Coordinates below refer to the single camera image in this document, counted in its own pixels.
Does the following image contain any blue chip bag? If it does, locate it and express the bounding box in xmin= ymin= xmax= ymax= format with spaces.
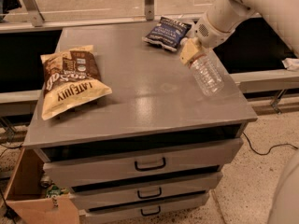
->
xmin=142 ymin=17 xmax=192 ymax=52

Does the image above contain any green packet in box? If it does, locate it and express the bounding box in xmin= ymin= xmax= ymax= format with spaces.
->
xmin=46 ymin=185 xmax=69 ymax=198

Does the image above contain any metal railing post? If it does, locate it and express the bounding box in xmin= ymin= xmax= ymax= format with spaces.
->
xmin=22 ymin=0 xmax=44 ymax=27
xmin=144 ymin=0 xmax=155 ymax=21

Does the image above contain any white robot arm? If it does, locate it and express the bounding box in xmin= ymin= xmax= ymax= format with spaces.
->
xmin=180 ymin=0 xmax=299 ymax=71

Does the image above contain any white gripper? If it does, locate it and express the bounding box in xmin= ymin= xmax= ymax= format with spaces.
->
xmin=179 ymin=0 xmax=249 ymax=66

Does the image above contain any bottom grey drawer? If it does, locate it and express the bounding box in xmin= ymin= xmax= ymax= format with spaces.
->
xmin=86 ymin=191 xmax=209 ymax=224

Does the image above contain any cardboard box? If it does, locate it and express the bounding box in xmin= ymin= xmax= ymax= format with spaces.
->
xmin=4 ymin=148 xmax=80 ymax=224

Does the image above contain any top grey drawer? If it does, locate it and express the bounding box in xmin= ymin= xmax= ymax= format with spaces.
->
xmin=43 ymin=138 xmax=243 ymax=188

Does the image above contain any middle grey drawer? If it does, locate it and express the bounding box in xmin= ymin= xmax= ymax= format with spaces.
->
xmin=70 ymin=169 xmax=222 ymax=210

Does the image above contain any grey drawer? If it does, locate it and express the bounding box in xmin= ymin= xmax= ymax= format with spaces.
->
xmin=43 ymin=138 xmax=243 ymax=188
xmin=70 ymin=169 xmax=222 ymax=210
xmin=86 ymin=191 xmax=209 ymax=224

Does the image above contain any clear plastic water bottle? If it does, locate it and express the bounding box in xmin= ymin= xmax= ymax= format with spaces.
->
xmin=190 ymin=55 xmax=224 ymax=96

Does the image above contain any black floor cable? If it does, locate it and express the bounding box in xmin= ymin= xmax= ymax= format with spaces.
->
xmin=242 ymin=132 xmax=299 ymax=157

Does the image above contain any metal can in box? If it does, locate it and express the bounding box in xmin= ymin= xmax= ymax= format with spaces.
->
xmin=40 ymin=175 xmax=52 ymax=189

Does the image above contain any grey drawer cabinet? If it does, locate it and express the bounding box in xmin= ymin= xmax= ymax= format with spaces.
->
xmin=22 ymin=20 xmax=258 ymax=224

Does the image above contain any Late July chip bag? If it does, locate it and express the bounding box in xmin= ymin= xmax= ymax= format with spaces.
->
xmin=40 ymin=45 xmax=112 ymax=120

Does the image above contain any metal railing post left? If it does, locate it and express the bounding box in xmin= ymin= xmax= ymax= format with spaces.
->
xmin=22 ymin=0 xmax=44 ymax=27

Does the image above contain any metal railing post middle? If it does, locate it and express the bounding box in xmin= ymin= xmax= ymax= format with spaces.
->
xmin=144 ymin=0 xmax=155 ymax=21

